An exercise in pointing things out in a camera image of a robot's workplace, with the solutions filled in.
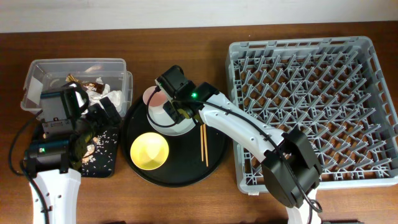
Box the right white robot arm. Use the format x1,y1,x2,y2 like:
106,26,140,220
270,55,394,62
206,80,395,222
158,82,323,223

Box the yellow bowl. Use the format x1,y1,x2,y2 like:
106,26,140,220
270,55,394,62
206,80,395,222
130,133,169,170

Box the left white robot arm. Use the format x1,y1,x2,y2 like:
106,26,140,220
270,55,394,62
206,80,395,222
20,96,121,223

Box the wooden chopstick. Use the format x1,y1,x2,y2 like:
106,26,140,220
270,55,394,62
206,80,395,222
200,125,204,162
201,124,209,167

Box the grey dishwasher rack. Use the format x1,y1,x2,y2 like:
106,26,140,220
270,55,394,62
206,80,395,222
226,36,397,190

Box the black rectangular tray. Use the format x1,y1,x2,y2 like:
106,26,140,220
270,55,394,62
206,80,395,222
30,123,121,179

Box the food scraps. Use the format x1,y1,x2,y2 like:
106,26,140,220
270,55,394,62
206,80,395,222
81,128,119,178

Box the pink plastic cup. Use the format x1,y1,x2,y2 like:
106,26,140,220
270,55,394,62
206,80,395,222
142,86,168,114

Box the round black serving tray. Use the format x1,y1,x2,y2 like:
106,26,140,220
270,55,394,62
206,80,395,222
121,95,229,187

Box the white napkin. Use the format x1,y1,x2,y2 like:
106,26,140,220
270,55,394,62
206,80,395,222
85,78,122,112

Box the gold snack wrapper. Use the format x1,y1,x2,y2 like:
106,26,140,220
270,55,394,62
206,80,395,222
66,73,105,94

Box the clear plastic waste bin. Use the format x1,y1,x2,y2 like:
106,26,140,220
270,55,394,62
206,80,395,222
21,58,133,117

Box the light grey plate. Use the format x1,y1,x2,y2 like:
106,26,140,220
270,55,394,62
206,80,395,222
149,110,195,136

